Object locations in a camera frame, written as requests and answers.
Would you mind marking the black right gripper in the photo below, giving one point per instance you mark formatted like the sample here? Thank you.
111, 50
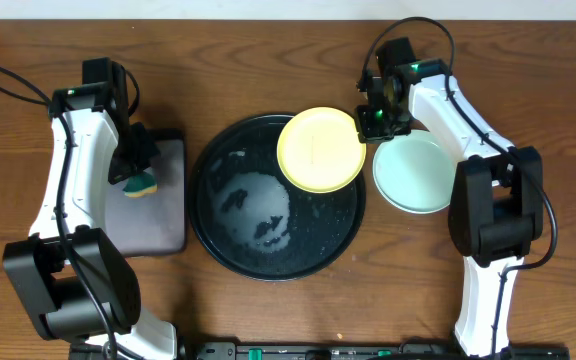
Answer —
368, 133

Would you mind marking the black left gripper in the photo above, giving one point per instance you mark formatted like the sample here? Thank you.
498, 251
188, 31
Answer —
150, 150

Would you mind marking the green yellow sponge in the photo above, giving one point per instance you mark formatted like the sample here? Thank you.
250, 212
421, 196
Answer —
140, 185

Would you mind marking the mint green plate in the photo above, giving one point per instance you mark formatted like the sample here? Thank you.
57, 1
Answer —
415, 202
413, 163

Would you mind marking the yellow plate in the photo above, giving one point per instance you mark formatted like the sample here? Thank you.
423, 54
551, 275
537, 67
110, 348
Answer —
319, 151

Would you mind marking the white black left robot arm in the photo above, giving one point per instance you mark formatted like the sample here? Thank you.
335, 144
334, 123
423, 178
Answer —
72, 281

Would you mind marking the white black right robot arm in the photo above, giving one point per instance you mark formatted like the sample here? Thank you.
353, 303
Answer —
497, 203

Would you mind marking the black rectangular water tray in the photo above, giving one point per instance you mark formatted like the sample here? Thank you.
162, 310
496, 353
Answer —
154, 224

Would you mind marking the round black tray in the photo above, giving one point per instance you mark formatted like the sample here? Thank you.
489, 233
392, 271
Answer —
254, 221

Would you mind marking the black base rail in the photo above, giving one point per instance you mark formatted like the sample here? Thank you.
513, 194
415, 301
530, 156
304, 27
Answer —
230, 351

